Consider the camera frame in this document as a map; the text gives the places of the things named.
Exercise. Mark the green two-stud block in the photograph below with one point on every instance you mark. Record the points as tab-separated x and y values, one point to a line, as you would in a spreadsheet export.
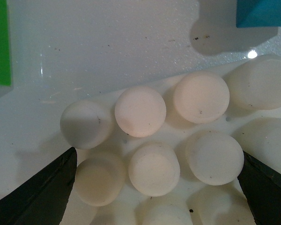
5	66

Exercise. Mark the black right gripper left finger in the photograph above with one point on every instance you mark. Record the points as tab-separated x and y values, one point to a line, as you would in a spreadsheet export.
42	200

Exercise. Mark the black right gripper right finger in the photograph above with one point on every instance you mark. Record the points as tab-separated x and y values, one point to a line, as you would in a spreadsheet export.
261	186

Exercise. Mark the blue three-stud block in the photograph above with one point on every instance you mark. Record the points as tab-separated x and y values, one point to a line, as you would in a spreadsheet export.
258	13

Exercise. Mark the white studded base plate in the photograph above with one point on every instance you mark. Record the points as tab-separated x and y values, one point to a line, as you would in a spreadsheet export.
126	179

